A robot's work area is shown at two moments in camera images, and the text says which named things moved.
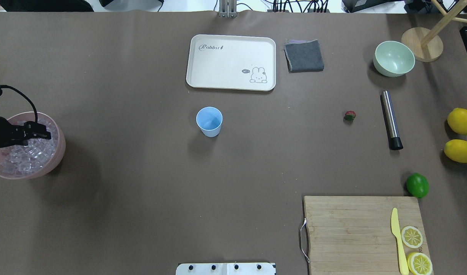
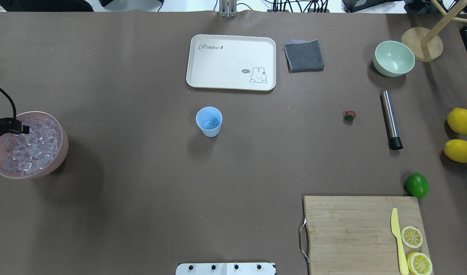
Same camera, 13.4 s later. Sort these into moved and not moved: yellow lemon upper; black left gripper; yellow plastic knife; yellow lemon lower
Moved: black left gripper
Not moved: yellow lemon upper; yellow lemon lower; yellow plastic knife
